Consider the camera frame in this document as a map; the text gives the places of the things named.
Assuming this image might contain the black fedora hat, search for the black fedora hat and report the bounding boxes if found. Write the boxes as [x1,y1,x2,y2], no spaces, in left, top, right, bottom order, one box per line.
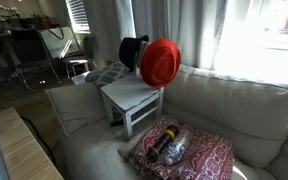
[118,34,150,73]

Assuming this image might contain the black folding chair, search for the black folding chair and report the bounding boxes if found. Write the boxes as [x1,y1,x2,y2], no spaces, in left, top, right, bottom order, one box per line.
[11,28,63,85]

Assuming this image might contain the white box table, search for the white box table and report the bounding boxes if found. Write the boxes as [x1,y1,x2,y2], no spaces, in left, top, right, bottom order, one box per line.
[100,64,165,141]

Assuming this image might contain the grey striped cloth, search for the grey striped cloth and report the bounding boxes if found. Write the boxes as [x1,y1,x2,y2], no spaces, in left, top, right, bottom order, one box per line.
[135,41,150,68]

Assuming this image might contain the grey lattice pattern pillow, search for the grey lattice pattern pillow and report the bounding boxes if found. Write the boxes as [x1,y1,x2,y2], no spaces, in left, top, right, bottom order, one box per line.
[84,61,132,89]

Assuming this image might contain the clear plastic water bottle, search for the clear plastic water bottle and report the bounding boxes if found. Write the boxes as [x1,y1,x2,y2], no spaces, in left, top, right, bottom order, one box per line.
[164,128,194,167]

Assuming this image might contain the plain cream cushion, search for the plain cream cushion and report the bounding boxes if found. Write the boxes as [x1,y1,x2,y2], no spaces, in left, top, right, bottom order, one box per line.
[45,81,107,137]

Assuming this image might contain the white sheer curtain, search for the white sheer curtain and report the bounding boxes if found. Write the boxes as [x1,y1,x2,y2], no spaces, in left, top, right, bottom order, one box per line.
[83,0,230,72]

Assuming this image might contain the round white stool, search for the round white stool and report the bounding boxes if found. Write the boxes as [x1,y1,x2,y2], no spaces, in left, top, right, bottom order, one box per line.
[62,55,91,80]

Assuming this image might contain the cream fabric sofa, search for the cream fabric sofa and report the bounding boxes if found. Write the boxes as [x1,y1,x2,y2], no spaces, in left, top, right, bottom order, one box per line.
[52,63,288,180]

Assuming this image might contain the red patterned folded cloth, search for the red patterned folded cloth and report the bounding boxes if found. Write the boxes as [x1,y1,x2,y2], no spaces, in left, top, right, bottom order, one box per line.
[132,115,235,180]

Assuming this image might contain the white tote bag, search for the white tote bag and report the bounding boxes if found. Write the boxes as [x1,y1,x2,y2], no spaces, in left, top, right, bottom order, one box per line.
[38,26,82,60]

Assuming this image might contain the white window blinds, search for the white window blinds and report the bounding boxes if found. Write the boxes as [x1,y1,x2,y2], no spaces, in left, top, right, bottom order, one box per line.
[65,0,91,35]

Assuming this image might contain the potted plant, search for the potted plant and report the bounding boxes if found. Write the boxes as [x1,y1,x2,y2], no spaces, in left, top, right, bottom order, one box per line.
[29,11,61,31]

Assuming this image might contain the light wooden table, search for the light wooden table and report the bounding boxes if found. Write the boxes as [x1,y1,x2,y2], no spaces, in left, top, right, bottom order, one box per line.
[0,106,65,180]

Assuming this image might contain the black floor cable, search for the black floor cable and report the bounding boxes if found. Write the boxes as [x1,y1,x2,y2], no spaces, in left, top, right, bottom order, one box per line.
[19,115,57,167]

